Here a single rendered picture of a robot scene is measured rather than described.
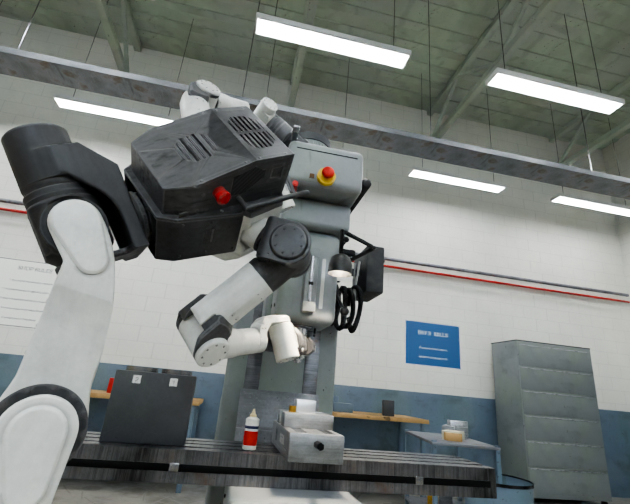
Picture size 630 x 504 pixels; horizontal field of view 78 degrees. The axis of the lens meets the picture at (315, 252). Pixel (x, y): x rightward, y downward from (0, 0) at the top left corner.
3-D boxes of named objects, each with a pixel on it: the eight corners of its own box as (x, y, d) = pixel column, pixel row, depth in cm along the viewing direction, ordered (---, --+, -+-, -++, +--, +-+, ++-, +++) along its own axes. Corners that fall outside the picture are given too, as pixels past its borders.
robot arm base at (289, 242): (288, 277, 80) (320, 235, 83) (239, 244, 82) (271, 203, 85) (292, 291, 95) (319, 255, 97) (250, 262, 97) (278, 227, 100)
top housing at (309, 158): (363, 193, 127) (365, 151, 132) (284, 179, 123) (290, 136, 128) (329, 241, 171) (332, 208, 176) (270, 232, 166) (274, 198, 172)
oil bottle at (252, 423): (256, 450, 112) (261, 409, 115) (242, 449, 111) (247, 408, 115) (255, 448, 115) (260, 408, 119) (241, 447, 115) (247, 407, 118)
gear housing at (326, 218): (351, 231, 132) (352, 205, 136) (280, 220, 128) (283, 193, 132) (328, 260, 163) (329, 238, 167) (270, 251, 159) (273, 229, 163)
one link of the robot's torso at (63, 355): (-38, 494, 54) (33, 187, 67) (-22, 467, 68) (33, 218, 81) (88, 477, 62) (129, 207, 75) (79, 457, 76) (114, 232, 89)
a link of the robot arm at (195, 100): (172, 106, 130) (175, 141, 116) (185, 70, 123) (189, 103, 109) (206, 119, 137) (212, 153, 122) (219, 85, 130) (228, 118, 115)
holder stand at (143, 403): (183, 446, 108) (197, 371, 115) (98, 441, 103) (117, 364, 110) (185, 440, 119) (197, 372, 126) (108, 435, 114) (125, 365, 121)
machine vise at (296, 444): (343, 465, 102) (345, 419, 105) (287, 462, 99) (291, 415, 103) (314, 444, 134) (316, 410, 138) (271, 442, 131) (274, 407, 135)
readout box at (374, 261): (386, 294, 163) (387, 247, 170) (365, 291, 161) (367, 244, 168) (370, 303, 182) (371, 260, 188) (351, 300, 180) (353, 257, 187)
